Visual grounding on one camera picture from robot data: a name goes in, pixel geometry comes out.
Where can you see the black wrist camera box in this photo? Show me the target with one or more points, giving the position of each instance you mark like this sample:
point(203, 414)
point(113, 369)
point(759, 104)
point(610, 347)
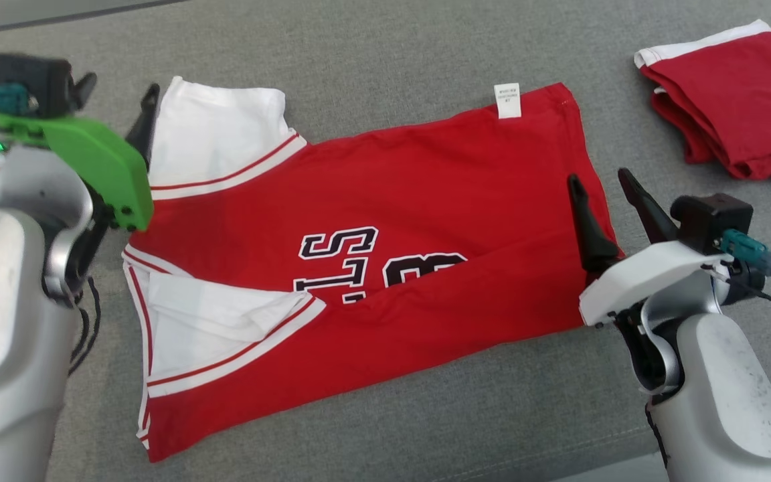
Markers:
point(710, 221)
point(31, 77)

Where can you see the teal right camera connector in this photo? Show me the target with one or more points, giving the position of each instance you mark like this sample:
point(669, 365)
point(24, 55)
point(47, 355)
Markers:
point(747, 249)

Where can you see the red Bulls jersey white sleeves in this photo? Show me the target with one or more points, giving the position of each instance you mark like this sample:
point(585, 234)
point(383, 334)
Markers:
point(425, 187)

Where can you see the grey fabric sofa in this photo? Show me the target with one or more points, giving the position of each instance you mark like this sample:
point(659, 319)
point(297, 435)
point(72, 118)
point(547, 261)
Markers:
point(392, 40)

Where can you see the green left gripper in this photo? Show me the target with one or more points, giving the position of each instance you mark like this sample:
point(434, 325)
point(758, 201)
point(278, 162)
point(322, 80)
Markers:
point(98, 161)

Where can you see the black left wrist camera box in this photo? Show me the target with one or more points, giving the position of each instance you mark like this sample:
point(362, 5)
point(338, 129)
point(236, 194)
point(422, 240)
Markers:
point(31, 77)

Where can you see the red shorts with white band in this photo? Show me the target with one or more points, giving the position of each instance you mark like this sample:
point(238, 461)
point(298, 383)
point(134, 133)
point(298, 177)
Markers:
point(740, 100)

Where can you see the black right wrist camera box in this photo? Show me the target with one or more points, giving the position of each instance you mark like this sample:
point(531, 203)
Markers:
point(710, 221)

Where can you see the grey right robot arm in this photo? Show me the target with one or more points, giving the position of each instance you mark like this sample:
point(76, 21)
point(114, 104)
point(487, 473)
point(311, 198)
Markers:
point(720, 402)

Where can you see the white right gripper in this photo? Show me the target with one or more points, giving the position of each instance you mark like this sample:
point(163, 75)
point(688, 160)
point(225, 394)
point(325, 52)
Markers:
point(646, 281)

